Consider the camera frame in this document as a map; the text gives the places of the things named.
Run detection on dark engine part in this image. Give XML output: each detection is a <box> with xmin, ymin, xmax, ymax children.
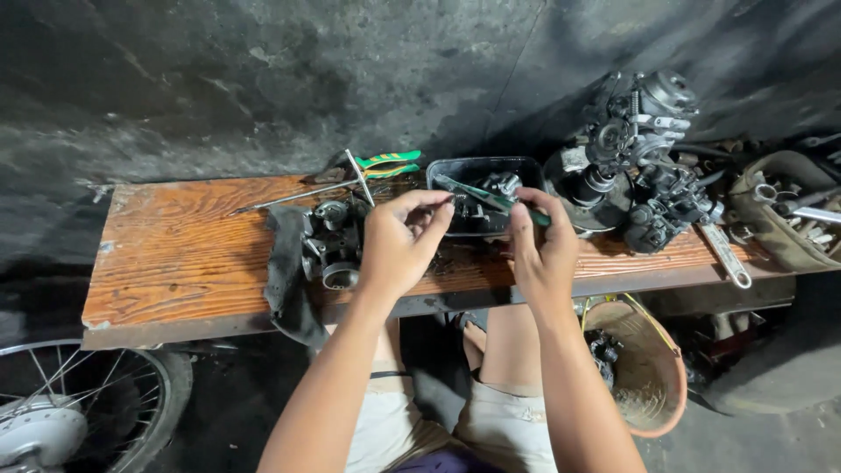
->
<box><xmin>585</xmin><ymin>328</ymin><xmax>624</xmax><ymax>390</ymax></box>

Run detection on large dirty carburetor assembly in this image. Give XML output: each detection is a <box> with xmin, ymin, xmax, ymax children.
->
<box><xmin>544</xmin><ymin>68</ymin><xmax>726</xmax><ymax>256</ymax></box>

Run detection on dark grey rag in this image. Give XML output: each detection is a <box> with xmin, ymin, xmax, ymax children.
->
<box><xmin>263</xmin><ymin>204</ymin><xmax>331</xmax><ymax>349</ymax></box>

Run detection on person's right hand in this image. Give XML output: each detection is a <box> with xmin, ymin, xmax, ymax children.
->
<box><xmin>509</xmin><ymin>187</ymin><xmax>580</xmax><ymax>314</ymax></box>

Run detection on beige tool bag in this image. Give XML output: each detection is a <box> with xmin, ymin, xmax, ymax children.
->
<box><xmin>725</xmin><ymin>150</ymin><xmax>841</xmax><ymax>274</ymax></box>

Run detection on green handled pliers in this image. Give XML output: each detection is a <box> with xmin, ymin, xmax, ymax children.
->
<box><xmin>314</xmin><ymin>150</ymin><xmax>423</xmax><ymax>185</ymax></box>

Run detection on metal carburetor parts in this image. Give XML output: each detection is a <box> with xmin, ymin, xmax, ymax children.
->
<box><xmin>452</xmin><ymin>171</ymin><xmax>524</xmax><ymax>232</ymax></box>

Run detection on heap of scrap parts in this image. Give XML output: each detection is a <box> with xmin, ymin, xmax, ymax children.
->
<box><xmin>680</xmin><ymin>311</ymin><xmax>773</xmax><ymax>395</ymax></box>

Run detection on green screwdriver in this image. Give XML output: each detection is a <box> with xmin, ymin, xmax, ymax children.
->
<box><xmin>434</xmin><ymin>173</ymin><xmax>553</xmax><ymax>228</ymax></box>

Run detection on small grey carburetor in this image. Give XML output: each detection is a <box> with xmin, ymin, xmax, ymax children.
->
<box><xmin>300</xmin><ymin>197</ymin><xmax>372</xmax><ymax>291</ymax></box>

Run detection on spoked motorcycle wheel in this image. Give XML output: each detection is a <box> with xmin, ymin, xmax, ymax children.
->
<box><xmin>0</xmin><ymin>338</ymin><xmax>195</xmax><ymax>473</ymax></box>

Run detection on silver adjustable wrench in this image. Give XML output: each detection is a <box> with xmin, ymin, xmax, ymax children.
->
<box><xmin>698</xmin><ymin>222</ymin><xmax>754</xmax><ymax>290</ymax></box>

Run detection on orange plastic bucket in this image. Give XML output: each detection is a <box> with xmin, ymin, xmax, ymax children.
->
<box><xmin>578</xmin><ymin>293</ymin><xmax>689</xmax><ymax>439</ymax></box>

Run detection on beige shorts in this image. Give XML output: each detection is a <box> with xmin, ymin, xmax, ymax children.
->
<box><xmin>345</xmin><ymin>376</ymin><xmax>559</xmax><ymax>473</ymax></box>

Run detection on person's left hand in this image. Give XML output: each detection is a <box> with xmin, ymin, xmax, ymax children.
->
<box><xmin>358</xmin><ymin>189</ymin><xmax>456</xmax><ymax>305</ymax></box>

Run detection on metal T-handle wrench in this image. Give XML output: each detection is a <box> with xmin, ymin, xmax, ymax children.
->
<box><xmin>227</xmin><ymin>148</ymin><xmax>377</xmax><ymax>217</ymax></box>

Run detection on black plastic tray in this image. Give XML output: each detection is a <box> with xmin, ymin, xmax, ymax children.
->
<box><xmin>425</xmin><ymin>155</ymin><xmax>548</xmax><ymax>238</ymax></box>

